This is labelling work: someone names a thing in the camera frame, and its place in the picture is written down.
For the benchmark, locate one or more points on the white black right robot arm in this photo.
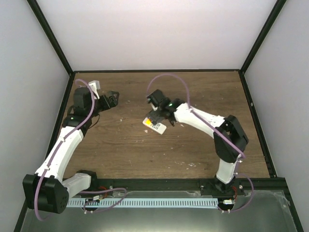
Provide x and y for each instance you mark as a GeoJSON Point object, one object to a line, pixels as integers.
{"type": "Point", "coordinates": [229, 137]}

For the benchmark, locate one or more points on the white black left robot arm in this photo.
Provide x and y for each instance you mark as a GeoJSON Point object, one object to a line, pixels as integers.
{"type": "Point", "coordinates": [47, 190]}

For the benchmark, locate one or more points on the black left base frame rail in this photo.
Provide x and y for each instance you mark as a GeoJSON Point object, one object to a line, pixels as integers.
{"type": "Point", "coordinates": [60, 113]}

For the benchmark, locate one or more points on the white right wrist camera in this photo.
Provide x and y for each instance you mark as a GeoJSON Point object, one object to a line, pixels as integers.
{"type": "Point", "coordinates": [153, 103]}

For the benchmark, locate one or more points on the grey metal front plate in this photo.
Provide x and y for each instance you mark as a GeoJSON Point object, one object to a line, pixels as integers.
{"type": "Point", "coordinates": [267, 212]}

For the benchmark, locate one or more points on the black left corner frame post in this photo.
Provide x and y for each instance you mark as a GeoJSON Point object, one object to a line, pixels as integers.
{"type": "Point", "coordinates": [50, 35]}

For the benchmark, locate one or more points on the black right corner frame post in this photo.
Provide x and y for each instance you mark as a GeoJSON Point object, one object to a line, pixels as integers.
{"type": "Point", "coordinates": [274, 13]}

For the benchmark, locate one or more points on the black corner frame post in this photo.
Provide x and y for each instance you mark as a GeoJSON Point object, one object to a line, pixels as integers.
{"type": "Point", "coordinates": [50, 35]}
{"type": "Point", "coordinates": [274, 13]}

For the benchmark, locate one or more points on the white remote control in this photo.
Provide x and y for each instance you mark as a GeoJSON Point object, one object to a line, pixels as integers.
{"type": "Point", "coordinates": [158, 127]}

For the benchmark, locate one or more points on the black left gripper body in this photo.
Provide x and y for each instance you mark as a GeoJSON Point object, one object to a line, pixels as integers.
{"type": "Point", "coordinates": [105, 107]}

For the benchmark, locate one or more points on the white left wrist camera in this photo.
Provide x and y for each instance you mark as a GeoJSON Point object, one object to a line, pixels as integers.
{"type": "Point", "coordinates": [95, 86]}

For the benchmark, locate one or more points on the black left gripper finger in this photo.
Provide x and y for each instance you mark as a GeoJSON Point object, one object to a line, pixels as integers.
{"type": "Point", "coordinates": [109, 93]}
{"type": "Point", "coordinates": [114, 100]}

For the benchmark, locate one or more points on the light blue slotted cable duct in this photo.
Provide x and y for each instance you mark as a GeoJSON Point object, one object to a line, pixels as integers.
{"type": "Point", "coordinates": [145, 203]}

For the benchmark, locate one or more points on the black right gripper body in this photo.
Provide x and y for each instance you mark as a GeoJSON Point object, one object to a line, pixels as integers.
{"type": "Point", "coordinates": [161, 110]}

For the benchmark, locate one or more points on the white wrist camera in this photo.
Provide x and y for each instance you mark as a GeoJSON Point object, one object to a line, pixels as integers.
{"type": "Point", "coordinates": [95, 86]}
{"type": "Point", "coordinates": [153, 103]}

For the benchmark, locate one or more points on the black right base frame rail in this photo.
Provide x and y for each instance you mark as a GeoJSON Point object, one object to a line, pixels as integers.
{"type": "Point", "coordinates": [265, 150]}

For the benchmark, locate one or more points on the black base frame rail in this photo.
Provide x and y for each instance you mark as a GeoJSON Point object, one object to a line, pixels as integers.
{"type": "Point", "coordinates": [60, 113]}
{"type": "Point", "coordinates": [158, 71]}
{"type": "Point", "coordinates": [265, 150]}

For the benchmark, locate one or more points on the black rear base frame rail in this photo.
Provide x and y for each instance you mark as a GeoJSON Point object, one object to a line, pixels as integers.
{"type": "Point", "coordinates": [158, 71]}

